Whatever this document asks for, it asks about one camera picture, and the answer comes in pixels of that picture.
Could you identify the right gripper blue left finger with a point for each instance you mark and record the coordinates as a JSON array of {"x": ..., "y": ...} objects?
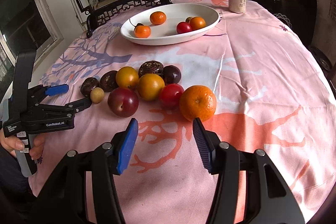
[{"x": 111, "y": 159}]

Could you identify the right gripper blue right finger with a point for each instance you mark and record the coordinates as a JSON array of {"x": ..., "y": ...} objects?
[{"x": 221, "y": 158}]

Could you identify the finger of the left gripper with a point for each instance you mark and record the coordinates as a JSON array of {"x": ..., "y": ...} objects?
[
  {"x": 68, "y": 110},
  {"x": 38, "y": 93}
]

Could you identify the small tan longan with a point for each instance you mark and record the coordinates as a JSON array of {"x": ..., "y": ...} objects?
[{"x": 97, "y": 95}]

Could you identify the dark red plum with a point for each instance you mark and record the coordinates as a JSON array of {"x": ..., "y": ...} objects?
[{"x": 123, "y": 102}]

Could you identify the large orange mandarin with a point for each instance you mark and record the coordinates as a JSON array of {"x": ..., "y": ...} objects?
[{"x": 198, "y": 101}]

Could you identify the yellow-orange plum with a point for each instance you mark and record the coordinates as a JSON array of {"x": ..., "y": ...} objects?
[
  {"x": 127, "y": 77},
  {"x": 149, "y": 86}
]

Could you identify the red cherry tomato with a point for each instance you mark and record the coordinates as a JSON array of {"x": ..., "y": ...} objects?
[{"x": 171, "y": 95}]

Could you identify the brown mottled passion fruit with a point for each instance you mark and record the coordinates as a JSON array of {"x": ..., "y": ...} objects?
[{"x": 152, "y": 66}]

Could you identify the dark purple cherry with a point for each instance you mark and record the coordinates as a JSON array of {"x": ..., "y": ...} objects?
[{"x": 171, "y": 74}]

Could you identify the person's left hand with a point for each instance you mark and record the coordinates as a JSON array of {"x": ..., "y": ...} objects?
[{"x": 12, "y": 143}]

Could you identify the white framed window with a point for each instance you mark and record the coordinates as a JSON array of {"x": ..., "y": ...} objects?
[{"x": 28, "y": 25}]

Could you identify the small mandarin in plate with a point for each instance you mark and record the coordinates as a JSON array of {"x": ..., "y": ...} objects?
[{"x": 142, "y": 31}]

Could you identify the white oval plate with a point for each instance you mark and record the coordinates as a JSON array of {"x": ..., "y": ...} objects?
[{"x": 166, "y": 33}]

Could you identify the red tomato in plate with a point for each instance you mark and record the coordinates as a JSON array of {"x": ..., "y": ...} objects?
[{"x": 183, "y": 27}]

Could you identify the dark carved wooden chair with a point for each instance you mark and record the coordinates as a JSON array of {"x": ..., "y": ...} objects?
[{"x": 100, "y": 16}]

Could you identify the beige drink can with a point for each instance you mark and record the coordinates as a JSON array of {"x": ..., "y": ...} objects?
[{"x": 237, "y": 6}]

